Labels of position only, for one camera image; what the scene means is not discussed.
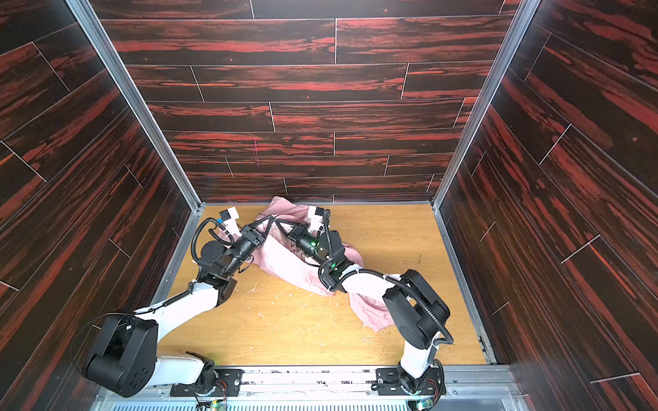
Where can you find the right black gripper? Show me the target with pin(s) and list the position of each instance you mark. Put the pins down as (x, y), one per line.
(296, 232)

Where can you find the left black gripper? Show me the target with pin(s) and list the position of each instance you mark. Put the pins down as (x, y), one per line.
(254, 238)

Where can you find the pink zip-up jacket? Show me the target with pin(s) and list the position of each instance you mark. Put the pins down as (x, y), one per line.
(277, 258)

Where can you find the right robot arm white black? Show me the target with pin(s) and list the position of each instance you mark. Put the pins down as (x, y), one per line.
(419, 314)

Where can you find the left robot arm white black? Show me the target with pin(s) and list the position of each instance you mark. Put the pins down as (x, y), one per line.
(124, 357)

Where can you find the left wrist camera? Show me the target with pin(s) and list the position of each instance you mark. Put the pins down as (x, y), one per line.
(229, 219)

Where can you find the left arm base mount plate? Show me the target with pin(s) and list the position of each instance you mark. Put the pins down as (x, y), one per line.
(220, 382)

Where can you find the aluminium front rail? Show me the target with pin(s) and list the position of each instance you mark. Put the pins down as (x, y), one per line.
(332, 388)

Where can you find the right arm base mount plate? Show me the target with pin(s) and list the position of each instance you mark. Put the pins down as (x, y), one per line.
(396, 382)

